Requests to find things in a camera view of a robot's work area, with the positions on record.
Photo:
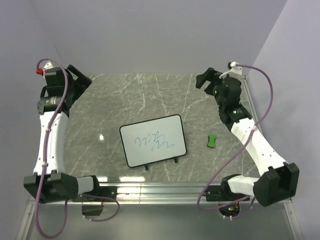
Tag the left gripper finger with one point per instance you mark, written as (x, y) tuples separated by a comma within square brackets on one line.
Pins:
[(82, 79), (74, 92)]

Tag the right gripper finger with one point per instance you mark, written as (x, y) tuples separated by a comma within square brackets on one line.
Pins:
[(201, 79), (211, 75)]

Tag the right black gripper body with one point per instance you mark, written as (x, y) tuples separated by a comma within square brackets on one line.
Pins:
[(216, 92)]

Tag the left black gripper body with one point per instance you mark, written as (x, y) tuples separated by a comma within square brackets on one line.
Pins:
[(70, 81)]

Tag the green whiteboard eraser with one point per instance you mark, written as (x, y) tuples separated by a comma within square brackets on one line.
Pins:
[(211, 140)]

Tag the small black-framed whiteboard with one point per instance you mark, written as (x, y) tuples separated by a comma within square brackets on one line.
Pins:
[(153, 140)]

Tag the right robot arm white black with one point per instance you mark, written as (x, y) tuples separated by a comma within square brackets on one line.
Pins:
[(278, 179)]

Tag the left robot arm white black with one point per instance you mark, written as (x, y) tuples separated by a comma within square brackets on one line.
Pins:
[(49, 183)]

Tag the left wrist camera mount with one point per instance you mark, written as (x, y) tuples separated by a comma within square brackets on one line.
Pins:
[(43, 67)]

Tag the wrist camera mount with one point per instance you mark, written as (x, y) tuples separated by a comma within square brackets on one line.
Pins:
[(43, 67), (234, 71)]

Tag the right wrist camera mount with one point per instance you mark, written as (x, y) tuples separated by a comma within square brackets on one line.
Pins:
[(234, 71)]

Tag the aluminium right side rail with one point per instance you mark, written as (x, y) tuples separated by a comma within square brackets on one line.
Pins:
[(249, 97)]

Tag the aluminium rail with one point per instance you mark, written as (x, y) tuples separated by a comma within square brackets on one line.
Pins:
[(128, 193), (249, 97)]

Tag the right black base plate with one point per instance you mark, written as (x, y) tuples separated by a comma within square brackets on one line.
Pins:
[(219, 193)]

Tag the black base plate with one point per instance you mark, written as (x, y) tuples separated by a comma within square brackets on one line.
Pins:
[(219, 193), (100, 194)]

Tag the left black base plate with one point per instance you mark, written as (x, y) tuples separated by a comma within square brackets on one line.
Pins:
[(100, 194)]

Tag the aluminium front rail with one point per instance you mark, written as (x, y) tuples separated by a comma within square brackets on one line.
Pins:
[(128, 193)]

